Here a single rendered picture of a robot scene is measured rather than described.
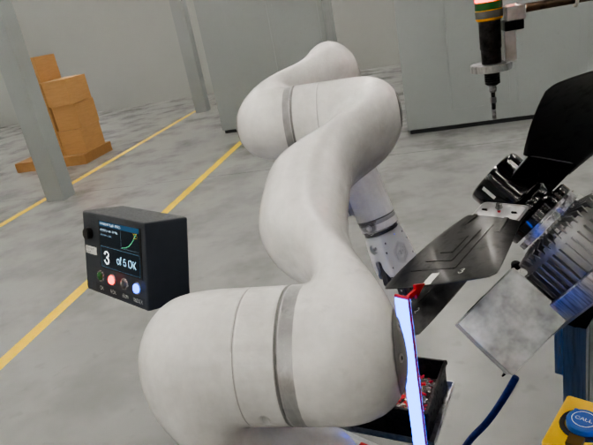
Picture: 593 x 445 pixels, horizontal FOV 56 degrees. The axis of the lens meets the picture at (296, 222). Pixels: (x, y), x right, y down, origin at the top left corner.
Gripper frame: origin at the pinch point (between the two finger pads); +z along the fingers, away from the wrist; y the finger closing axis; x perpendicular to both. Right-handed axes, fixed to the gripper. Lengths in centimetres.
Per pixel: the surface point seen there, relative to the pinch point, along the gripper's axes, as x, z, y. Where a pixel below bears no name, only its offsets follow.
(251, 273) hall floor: 226, 33, 127
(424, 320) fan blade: -5.2, 5.2, -4.2
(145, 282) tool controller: 31, -26, -40
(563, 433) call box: -45, 4, -36
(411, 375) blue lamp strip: -22.3, -0.9, -32.9
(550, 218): -33.0, -9.0, 6.3
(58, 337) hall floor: 281, 15, 15
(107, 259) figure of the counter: 44, -33, -39
